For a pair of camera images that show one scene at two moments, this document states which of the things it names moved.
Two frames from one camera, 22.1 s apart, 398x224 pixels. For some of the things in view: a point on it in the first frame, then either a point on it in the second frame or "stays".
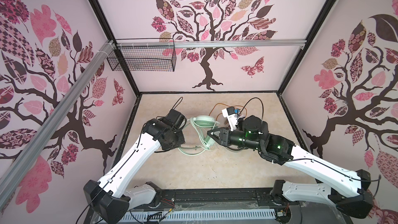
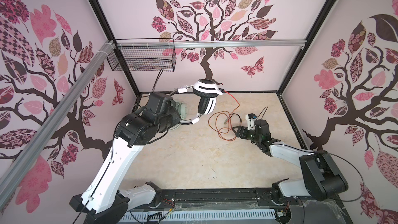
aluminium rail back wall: x=195 y=44 stays
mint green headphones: x=204 y=126 -> x=182 y=109
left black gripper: x=181 y=140 -> x=176 y=117
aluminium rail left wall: x=13 y=169 stays
